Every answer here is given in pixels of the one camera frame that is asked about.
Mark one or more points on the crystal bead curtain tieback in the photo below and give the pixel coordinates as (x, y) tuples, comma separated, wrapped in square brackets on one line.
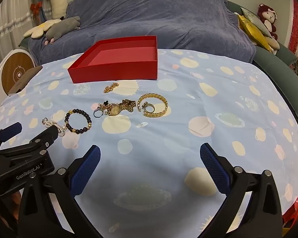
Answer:
[(19, 19)]

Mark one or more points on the grey green cushion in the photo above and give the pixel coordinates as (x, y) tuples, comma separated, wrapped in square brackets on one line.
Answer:
[(253, 18)]

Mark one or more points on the brown flat case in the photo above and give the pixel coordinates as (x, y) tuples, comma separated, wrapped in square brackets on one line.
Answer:
[(24, 79)]

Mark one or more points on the flower shaped cushion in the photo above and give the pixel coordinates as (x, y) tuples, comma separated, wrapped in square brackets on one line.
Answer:
[(37, 29)]

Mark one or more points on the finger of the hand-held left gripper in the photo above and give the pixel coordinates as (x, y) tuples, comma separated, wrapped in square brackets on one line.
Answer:
[(43, 138), (12, 130)]

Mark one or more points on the red monkey plush toy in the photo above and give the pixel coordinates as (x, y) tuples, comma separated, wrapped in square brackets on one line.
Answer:
[(267, 14)]

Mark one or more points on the gold wrist watch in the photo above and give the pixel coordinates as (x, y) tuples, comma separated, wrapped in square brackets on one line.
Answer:
[(114, 109)]

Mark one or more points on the blue covered sofa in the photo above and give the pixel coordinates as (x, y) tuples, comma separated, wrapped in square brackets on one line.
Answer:
[(151, 17)]

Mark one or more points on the red bag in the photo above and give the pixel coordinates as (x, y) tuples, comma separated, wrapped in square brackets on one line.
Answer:
[(291, 213)]

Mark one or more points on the white sheer curtain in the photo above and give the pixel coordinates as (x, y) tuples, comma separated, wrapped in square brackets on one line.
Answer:
[(7, 12)]

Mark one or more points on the white long plush toy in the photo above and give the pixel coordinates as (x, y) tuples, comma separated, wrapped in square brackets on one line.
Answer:
[(57, 2)]

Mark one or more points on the red bow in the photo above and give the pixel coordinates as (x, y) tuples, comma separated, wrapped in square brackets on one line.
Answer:
[(36, 7)]

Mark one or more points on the red cardboard box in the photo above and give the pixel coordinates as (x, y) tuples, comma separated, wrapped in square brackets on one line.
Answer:
[(114, 72)]

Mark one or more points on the green sofa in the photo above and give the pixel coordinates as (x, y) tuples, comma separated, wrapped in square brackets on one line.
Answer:
[(275, 67)]

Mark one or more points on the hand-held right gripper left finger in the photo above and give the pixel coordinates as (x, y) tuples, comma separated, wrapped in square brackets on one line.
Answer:
[(85, 171)]

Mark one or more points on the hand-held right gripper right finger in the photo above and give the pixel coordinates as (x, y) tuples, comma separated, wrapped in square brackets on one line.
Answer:
[(213, 171)]

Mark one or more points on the yellow cushion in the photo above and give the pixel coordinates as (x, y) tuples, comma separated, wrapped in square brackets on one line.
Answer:
[(253, 32)]

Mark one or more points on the grey plush toy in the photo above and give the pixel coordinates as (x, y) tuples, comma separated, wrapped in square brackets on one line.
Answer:
[(62, 27)]

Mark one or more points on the round white wooden device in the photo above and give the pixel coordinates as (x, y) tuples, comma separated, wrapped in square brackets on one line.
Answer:
[(13, 72)]

